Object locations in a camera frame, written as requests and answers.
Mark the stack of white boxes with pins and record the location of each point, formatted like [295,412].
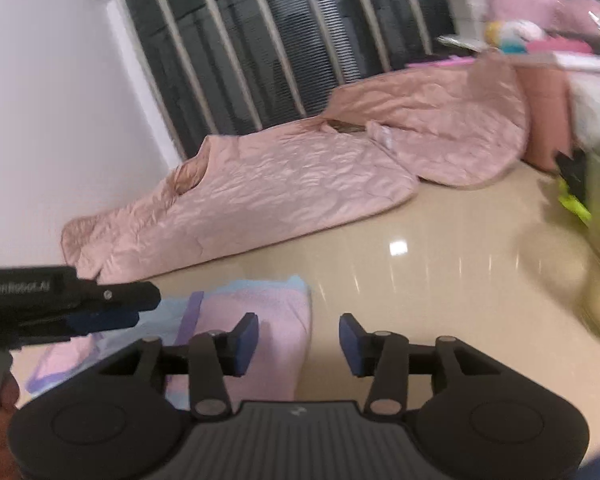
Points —
[467,0]

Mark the pink pillow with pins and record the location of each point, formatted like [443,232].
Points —
[520,5]

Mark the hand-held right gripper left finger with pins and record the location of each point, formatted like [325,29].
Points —
[246,345]

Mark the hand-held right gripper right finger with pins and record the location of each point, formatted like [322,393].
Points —
[351,345]

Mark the pink and blue small garment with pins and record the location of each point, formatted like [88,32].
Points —
[280,320]

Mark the window with dark blinds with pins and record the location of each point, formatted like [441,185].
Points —
[300,25]

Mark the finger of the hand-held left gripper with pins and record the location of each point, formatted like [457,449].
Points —
[105,321]
[130,296]

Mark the pink quilted jacket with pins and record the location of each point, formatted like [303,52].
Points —
[280,185]

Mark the pink flat box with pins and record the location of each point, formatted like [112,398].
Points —
[440,63]

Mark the white and yellow plush toy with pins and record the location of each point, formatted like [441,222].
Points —
[515,35]

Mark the metal window bars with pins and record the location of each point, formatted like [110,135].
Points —
[260,20]

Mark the neon yellow black cloth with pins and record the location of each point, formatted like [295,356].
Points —
[575,200]

